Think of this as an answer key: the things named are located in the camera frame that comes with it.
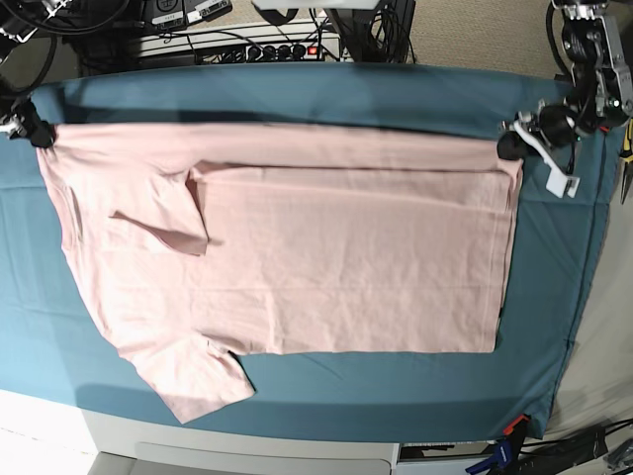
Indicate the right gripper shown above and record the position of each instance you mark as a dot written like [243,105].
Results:
[17,123]

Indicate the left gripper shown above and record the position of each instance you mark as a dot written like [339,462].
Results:
[552,125]

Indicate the pink T-shirt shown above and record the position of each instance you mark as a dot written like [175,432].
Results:
[194,244]

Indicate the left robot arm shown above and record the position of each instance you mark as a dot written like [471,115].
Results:
[586,44]

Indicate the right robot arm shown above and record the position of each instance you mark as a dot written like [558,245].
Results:
[20,21]

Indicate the teal table cloth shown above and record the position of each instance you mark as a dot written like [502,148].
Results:
[50,348]

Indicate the white power strip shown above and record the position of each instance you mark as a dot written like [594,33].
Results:
[227,49]

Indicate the orange blue clamp bottom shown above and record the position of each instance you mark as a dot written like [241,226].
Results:
[505,450]

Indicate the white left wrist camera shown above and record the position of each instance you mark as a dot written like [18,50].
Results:
[561,184]

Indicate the yellow handled pliers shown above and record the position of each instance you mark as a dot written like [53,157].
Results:
[626,156]

